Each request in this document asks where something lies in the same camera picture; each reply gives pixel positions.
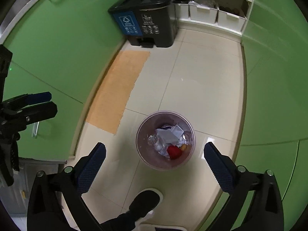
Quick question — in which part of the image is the white storage box left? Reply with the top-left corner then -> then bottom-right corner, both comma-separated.
189,4 -> 218,24

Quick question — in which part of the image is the black and blue recycling bin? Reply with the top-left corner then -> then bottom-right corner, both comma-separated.
108,0 -> 178,48

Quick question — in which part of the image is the crumpled white paper trash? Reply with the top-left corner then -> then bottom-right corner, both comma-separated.
155,125 -> 187,159

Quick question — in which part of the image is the clear plastic water bottle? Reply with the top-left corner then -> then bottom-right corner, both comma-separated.
147,135 -> 167,155

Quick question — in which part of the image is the white open shelf unit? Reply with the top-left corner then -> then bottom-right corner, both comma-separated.
176,0 -> 254,42

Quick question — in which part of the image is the white storage box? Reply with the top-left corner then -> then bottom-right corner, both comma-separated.
217,10 -> 246,32
189,4 -> 218,24

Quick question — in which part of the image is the left black shoe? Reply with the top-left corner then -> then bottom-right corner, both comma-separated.
128,188 -> 163,221

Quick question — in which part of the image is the white storage box right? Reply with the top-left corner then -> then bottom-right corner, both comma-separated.
217,10 -> 246,32

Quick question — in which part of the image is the pink round waste basket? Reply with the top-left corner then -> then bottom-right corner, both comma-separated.
136,110 -> 196,171

